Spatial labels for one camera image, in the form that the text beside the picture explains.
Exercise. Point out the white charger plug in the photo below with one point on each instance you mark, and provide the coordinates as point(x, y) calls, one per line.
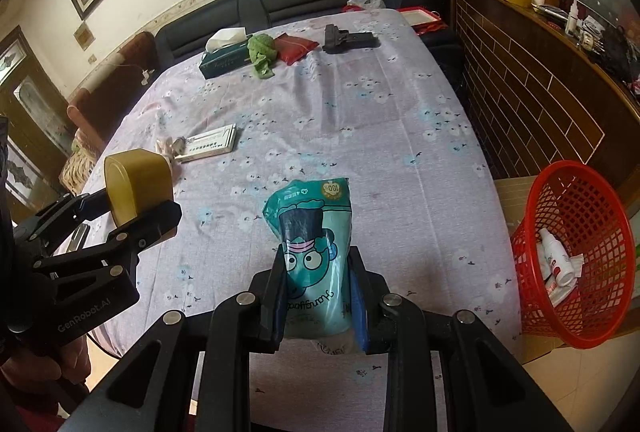
point(146, 77)

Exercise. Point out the teal cartoon packet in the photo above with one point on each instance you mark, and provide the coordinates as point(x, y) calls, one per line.
point(310, 232)

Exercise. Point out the green cloth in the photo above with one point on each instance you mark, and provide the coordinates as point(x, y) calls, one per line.
point(262, 54)

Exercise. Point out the black toy gun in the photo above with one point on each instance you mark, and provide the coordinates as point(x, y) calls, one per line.
point(345, 41)

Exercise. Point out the black handbag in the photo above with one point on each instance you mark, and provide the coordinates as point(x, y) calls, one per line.
point(617, 52)

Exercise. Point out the cardboard sheet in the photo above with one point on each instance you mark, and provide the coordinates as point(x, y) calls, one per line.
point(510, 207)

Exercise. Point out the red plastic basket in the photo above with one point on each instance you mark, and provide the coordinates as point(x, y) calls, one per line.
point(600, 212)

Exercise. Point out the yellow lidded container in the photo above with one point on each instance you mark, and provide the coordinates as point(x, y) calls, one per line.
point(140, 182)

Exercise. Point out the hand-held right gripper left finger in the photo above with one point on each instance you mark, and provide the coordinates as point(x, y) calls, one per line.
point(277, 312)

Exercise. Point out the green tissue box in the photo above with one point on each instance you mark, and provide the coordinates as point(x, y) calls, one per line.
point(225, 59)

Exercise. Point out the red pouch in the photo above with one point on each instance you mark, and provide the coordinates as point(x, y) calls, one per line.
point(295, 48)

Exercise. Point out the small wall plaque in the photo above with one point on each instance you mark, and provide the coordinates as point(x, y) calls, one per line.
point(84, 37)

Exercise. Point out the red framed tray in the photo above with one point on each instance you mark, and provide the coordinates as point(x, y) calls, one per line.
point(422, 18)

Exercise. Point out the person's left hand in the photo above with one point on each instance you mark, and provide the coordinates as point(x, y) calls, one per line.
point(55, 367)

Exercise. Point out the long white medicine box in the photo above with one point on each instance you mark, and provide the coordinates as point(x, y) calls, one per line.
point(210, 143)

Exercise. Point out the small white bottle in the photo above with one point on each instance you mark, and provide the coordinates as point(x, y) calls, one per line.
point(555, 257)

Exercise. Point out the wooden counter cabinet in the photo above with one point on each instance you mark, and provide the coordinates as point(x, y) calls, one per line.
point(530, 87)

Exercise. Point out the woven wicker basket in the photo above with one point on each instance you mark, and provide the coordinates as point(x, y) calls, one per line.
point(80, 169)

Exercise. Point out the wooden glass cabinet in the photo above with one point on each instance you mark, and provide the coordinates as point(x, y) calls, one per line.
point(30, 112)

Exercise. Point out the brown leather seat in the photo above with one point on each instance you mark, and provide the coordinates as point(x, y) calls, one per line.
point(110, 97)

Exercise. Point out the white plastic packet red print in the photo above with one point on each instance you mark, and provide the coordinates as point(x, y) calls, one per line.
point(575, 267)

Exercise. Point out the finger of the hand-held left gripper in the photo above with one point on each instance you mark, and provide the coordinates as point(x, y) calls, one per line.
point(145, 227)
point(60, 217)

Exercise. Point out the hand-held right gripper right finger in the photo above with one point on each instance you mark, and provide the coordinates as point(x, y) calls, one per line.
point(360, 312)

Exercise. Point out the white dropper bottle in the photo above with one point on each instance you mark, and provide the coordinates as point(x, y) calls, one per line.
point(573, 14)

